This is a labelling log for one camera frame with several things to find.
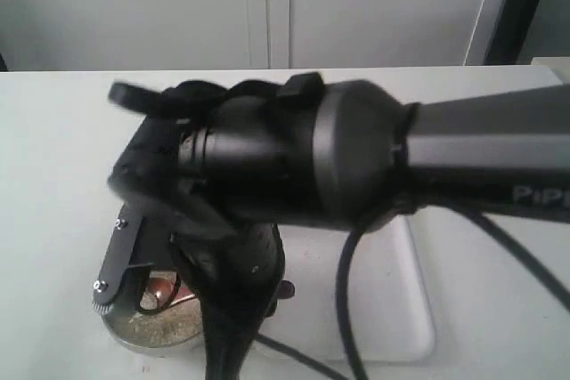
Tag steel bowl of rice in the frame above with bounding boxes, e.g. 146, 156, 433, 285
102, 271, 203, 357

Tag white plastic tray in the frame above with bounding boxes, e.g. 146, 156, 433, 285
261, 217, 435, 363

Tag brown wooden spoon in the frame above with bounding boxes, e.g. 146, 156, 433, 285
141, 277, 195, 310

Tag dark window frame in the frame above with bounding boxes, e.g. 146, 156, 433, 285
483, 0, 540, 66

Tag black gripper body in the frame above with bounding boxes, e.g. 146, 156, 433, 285
128, 216, 285, 379

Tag white cabinet doors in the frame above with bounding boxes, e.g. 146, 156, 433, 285
1, 0, 504, 71

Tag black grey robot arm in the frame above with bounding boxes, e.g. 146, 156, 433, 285
108, 72, 569, 379

